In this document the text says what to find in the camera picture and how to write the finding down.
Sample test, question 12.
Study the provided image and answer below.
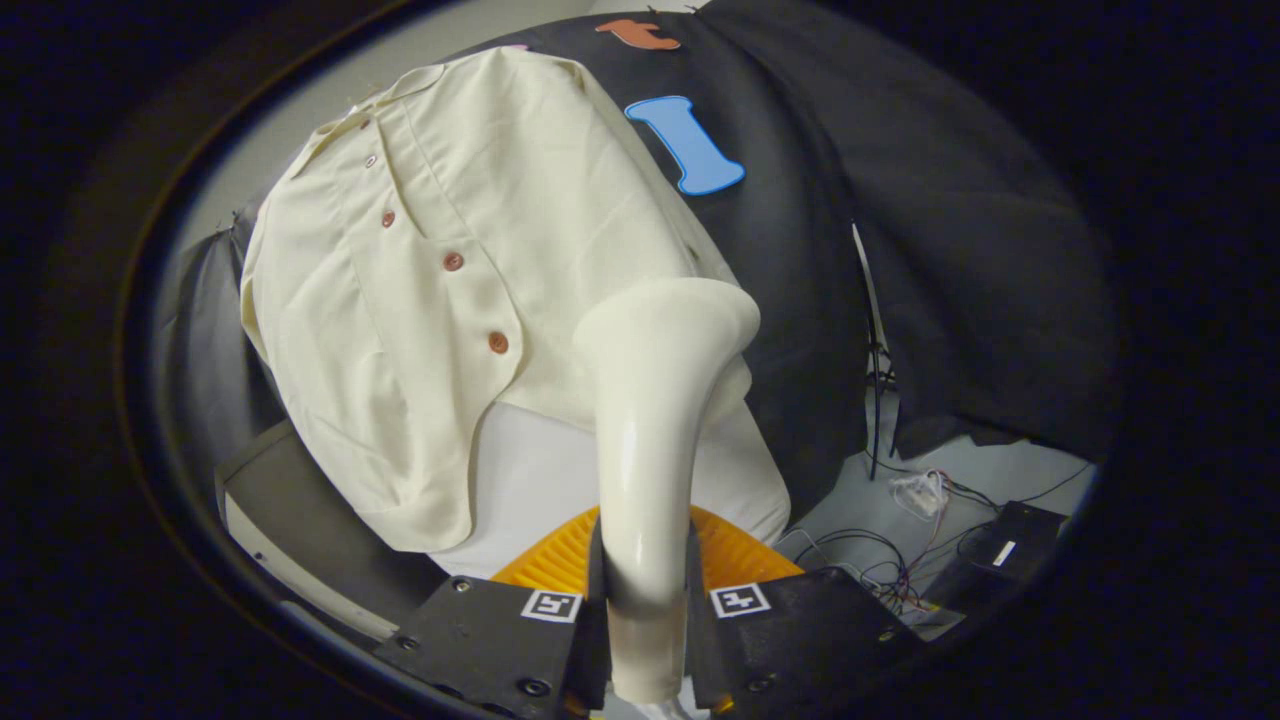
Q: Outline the black backdrop cloth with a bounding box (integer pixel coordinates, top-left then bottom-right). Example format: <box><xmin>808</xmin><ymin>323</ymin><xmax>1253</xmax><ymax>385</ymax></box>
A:
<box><xmin>150</xmin><ymin>0</ymin><xmax>1121</xmax><ymax>501</ymax></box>

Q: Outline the thin pole with cables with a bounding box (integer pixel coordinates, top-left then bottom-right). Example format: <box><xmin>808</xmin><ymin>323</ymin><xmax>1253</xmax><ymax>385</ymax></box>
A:
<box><xmin>850</xmin><ymin>222</ymin><xmax>897</xmax><ymax>481</ymax></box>

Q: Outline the white garment steamer head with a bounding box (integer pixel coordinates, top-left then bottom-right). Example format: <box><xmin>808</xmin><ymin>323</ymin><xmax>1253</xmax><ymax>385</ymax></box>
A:
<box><xmin>573</xmin><ymin>278</ymin><xmax>761</xmax><ymax>704</ymax></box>

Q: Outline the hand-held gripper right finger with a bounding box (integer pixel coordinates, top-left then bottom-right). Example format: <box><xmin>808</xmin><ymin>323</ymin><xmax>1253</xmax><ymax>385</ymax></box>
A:
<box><xmin>685</xmin><ymin>505</ymin><xmax>926</xmax><ymax>716</ymax></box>

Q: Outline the grey drawer cabinet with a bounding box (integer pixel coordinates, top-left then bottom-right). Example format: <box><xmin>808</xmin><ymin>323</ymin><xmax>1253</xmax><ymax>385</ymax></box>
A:
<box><xmin>213</xmin><ymin>420</ymin><xmax>451</xmax><ymax>643</ymax></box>

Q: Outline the cream button-up shirt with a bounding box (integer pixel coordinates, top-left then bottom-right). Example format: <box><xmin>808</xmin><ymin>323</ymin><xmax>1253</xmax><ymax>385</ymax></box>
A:
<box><xmin>240</xmin><ymin>47</ymin><xmax>753</xmax><ymax>553</ymax></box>

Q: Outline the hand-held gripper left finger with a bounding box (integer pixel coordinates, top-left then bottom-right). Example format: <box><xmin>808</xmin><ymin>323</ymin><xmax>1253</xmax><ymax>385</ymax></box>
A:
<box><xmin>375</xmin><ymin>505</ymin><xmax>611</xmax><ymax>719</ymax></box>

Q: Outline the tangle of thin cables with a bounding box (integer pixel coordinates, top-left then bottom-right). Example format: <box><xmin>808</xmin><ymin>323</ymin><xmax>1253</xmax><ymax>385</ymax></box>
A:
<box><xmin>790</xmin><ymin>465</ymin><xmax>1096</xmax><ymax>616</ymax></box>

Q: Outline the black power box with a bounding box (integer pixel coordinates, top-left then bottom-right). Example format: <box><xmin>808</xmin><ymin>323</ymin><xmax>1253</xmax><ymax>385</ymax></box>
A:
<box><xmin>925</xmin><ymin>500</ymin><xmax>1068</xmax><ymax>613</ymax></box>

